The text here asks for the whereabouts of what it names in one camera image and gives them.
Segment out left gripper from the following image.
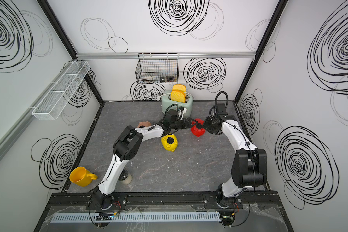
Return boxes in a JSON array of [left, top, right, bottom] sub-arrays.
[[169, 118, 197, 131]]

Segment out red piggy bank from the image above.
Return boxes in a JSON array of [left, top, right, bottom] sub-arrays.
[[191, 119, 206, 137]]

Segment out yellow piggy bank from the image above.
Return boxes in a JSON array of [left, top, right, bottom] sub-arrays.
[[161, 134, 178, 152]]

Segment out pink piggy bank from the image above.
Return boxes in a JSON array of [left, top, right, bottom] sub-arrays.
[[137, 121, 152, 128]]

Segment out black plug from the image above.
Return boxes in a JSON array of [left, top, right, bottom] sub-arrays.
[[166, 137, 175, 145]]

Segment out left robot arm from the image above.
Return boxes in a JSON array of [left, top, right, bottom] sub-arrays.
[[91, 109, 198, 210]]

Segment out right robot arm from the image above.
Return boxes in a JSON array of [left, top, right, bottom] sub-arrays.
[[203, 103, 267, 208]]

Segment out front toast slice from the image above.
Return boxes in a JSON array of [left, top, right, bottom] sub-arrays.
[[170, 90, 186, 103]]

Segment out toast slice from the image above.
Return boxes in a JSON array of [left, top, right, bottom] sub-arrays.
[[172, 84, 187, 92], [170, 90, 186, 103]]

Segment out mint green toaster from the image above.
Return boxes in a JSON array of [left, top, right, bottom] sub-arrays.
[[160, 89, 194, 119]]

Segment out back toast slice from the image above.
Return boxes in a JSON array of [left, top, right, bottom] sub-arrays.
[[172, 84, 187, 92]]

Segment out small jars in basket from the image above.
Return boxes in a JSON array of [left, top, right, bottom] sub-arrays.
[[159, 75, 177, 84]]

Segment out clear jar with white contents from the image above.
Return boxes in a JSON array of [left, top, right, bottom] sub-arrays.
[[119, 170, 132, 185]]

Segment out yellow mug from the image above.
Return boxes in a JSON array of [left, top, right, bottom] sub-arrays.
[[69, 167, 98, 187]]

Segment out black wire wall basket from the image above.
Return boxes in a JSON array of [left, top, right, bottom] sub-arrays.
[[135, 53, 179, 84]]

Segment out white slotted cable duct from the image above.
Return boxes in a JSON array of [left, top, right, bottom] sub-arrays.
[[50, 212, 221, 223]]

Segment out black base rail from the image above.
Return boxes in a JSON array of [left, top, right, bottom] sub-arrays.
[[45, 191, 282, 211]]

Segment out white wire wall shelf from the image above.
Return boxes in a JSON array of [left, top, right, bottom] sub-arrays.
[[32, 61, 91, 120]]

